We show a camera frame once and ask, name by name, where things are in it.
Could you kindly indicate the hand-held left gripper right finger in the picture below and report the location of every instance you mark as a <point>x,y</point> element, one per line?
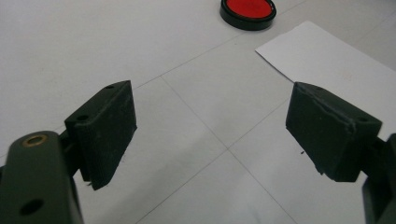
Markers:
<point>330,137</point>

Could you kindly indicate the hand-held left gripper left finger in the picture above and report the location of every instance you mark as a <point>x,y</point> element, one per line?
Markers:
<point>102,130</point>

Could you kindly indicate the round red ink pad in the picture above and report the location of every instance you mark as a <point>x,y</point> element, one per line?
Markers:
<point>249,7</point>

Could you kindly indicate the small white paper sheet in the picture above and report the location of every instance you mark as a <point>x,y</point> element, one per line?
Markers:
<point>327,53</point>

